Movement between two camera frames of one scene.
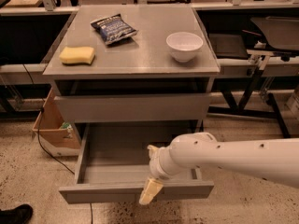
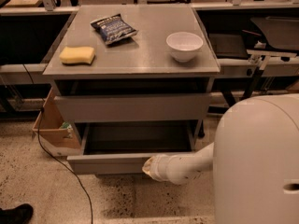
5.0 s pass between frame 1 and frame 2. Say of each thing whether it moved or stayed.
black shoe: stayed
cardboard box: stayed
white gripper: moved
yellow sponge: stayed
